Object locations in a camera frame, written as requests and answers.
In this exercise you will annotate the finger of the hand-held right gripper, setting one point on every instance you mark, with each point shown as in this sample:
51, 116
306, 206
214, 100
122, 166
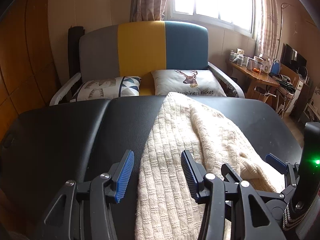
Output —
230, 173
275, 162

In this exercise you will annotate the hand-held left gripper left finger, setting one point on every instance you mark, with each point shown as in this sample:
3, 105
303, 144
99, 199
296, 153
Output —
123, 177

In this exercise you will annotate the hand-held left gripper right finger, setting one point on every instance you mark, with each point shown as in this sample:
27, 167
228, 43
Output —
191, 177

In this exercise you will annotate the cream knit sweater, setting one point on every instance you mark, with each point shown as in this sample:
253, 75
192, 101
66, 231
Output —
170, 142

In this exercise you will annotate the white fan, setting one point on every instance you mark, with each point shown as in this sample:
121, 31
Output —
303, 72

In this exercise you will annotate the wooden desk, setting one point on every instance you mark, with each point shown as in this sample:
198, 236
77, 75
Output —
257, 78

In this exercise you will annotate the blue round container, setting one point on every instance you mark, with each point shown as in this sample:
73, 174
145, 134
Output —
275, 67

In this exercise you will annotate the geometric print pillow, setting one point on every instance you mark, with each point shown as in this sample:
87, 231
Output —
105, 87

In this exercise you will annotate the pile of oranges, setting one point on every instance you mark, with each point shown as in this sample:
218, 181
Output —
256, 70

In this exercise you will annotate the deer print pillow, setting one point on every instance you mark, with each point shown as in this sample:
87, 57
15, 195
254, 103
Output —
175, 85

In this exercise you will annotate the black monitor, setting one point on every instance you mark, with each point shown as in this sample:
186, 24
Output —
291, 55

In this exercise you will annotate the white clear plastic box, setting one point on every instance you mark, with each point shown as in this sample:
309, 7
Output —
258, 63

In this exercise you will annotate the white jars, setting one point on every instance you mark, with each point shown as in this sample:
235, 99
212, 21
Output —
237, 58

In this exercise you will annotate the grey yellow blue sofa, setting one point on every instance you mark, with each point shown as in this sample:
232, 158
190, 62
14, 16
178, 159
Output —
142, 47

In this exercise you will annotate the thin metal stand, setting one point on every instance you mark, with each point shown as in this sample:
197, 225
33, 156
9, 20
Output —
281, 17

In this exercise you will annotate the beige patterned curtain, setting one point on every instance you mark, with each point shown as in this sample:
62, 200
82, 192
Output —
150, 0
267, 17

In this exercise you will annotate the wooden wardrobe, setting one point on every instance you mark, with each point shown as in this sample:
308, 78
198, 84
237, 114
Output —
25, 55

